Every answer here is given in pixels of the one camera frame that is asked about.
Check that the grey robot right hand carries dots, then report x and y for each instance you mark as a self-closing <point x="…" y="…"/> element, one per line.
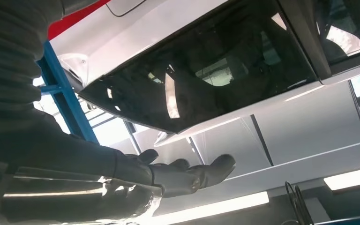
<point x="59" y="161"/>

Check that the white car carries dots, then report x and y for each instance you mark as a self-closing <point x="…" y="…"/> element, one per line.
<point x="198" y="62"/>

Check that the ceiling light strip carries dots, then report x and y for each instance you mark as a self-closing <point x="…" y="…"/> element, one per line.
<point x="354" y="178"/>
<point x="214" y="208"/>

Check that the red barrier belt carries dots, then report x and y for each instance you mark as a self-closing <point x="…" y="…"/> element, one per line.
<point x="71" y="18"/>

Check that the blue metal shelf rack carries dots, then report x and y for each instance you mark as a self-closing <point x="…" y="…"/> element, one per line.
<point x="59" y="93"/>

